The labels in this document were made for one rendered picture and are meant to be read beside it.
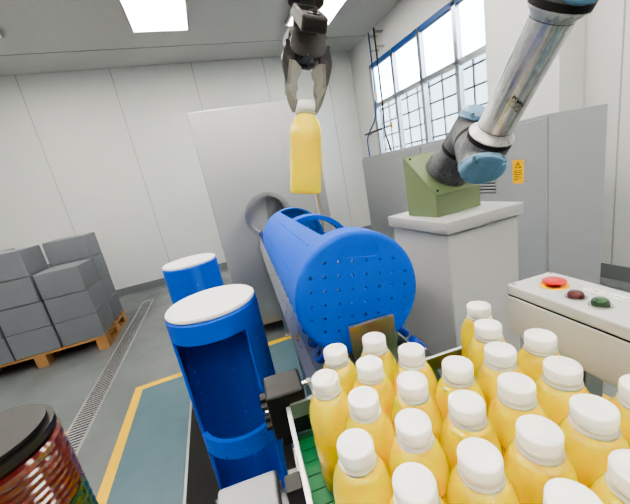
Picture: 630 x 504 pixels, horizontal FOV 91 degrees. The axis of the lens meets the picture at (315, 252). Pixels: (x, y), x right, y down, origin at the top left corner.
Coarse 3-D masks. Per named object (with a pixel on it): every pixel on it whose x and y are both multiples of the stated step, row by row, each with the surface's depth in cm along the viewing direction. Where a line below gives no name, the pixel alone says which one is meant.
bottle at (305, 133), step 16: (304, 112) 61; (304, 128) 60; (320, 128) 62; (304, 144) 61; (320, 144) 63; (304, 160) 61; (320, 160) 63; (304, 176) 62; (320, 176) 64; (304, 192) 63; (320, 192) 65
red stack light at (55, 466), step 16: (64, 432) 18; (48, 448) 17; (64, 448) 18; (32, 464) 16; (48, 464) 16; (64, 464) 17; (80, 464) 19; (0, 480) 15; (16, 480) 15; (32, 480) 16; (48, 480) 16; (64, 480) 17; (80, 480) 18; (0, 496) 15; (16, 496) 15; (32, 496) 16; (48, 496) 16; (64, 496) 17
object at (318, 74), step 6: (318, 66) 61; (324, 66) 61; (312, 72) 62; (318, 72) 61; (324, 72) 62; (312, 78) 62; (318, 78) 62; (324, 78) 62; (318, 84) 62; (324, 84) 62; (318, 90) 62; (324, 90) 62; (318, 96) 62; (324, 96) 63; (318, 102) 63; (318, 108) 64
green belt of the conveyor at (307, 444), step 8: (304, 432) 59; (312, 432) 58; (304, 440) 56; (312, 440) 56; (304, 448) 55; (312, 448) 54; (304, 456) 53; (312, 456) 53; (304, 464) 52; (312, 464) 51; (312, 472) 50; (320, 472) 50; (312, 480) 49; (320, 480) 49; (312, 488) 48; (320, 488) 47; (312, 496) 46; (320, 496) 46; (328, 496) 46
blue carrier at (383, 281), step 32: (288, 224) 103; (320, 224) 146; (288, 256) 79; (320, 256) 64; (352, 256) 66; (384, 256) 67; (288, 288) 72; (320, 288) 65; (352, 288) 68; (384, 288) 69; (320, 320) 66; (352, 320) 68
